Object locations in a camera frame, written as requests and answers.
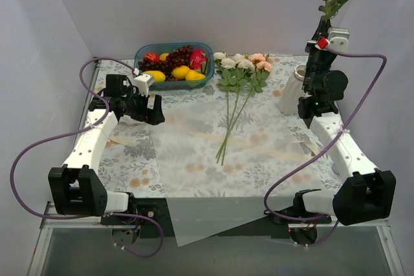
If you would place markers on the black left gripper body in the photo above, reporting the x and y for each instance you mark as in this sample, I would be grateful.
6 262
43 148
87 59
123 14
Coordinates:
154 109

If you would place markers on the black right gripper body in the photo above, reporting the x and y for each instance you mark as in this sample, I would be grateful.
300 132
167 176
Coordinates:
319 48

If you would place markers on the cream ribbon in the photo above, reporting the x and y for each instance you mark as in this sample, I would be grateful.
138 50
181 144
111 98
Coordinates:
129 142

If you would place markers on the white wrapping paper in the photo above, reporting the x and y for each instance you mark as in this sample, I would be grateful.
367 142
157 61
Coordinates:
219 168

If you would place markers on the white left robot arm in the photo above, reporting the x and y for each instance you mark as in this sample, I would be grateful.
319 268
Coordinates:
75 186

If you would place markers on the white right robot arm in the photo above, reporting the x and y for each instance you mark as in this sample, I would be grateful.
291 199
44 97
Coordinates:
366 192

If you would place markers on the white ribbed vase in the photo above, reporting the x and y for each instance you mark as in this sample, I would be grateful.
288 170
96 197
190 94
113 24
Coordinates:
288 103

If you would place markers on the yellow mango left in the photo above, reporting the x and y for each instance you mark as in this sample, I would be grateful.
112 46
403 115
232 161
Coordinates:
158 76

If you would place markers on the yellow mango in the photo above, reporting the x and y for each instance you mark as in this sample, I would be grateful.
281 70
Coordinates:
193 75
158 76

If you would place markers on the yellow lemon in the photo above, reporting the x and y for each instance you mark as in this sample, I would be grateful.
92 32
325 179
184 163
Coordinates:
180 72

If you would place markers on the red apple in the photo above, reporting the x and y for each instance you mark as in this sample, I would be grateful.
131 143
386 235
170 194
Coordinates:
151 56

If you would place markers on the teal plastic fruit basket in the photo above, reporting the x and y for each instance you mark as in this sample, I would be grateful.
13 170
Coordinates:
183 84

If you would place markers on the yellow mango right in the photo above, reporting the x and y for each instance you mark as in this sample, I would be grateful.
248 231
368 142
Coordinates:
193 75

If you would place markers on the orange fruit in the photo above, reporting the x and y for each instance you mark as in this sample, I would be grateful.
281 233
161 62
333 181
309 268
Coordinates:
164 57

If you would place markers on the dark red grape bunch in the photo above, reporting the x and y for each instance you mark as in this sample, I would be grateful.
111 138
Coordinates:
177 57

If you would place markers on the peach rose stem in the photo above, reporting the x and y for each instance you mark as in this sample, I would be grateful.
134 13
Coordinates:
257 69

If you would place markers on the red dragon fruit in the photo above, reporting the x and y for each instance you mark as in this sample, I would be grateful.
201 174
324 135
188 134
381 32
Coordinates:
198 61

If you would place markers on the floral tablecloth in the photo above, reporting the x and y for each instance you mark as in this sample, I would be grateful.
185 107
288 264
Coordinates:
135 169

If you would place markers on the white rose stem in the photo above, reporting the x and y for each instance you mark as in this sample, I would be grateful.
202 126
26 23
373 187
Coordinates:
230 84

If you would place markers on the cream rose stem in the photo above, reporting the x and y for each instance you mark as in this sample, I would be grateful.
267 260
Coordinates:
218 57

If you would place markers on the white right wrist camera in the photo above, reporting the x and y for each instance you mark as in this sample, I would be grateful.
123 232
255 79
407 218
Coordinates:
334 38

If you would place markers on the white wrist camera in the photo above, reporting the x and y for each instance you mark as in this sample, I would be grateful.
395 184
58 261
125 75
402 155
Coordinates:
334 38
142 81

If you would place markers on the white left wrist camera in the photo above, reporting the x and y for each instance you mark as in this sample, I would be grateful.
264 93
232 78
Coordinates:
142 81

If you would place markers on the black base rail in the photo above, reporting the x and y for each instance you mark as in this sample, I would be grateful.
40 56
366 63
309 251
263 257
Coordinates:
152 214

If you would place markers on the aluminium frame rail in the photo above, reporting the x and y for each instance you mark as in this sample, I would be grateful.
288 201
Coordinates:
321 224

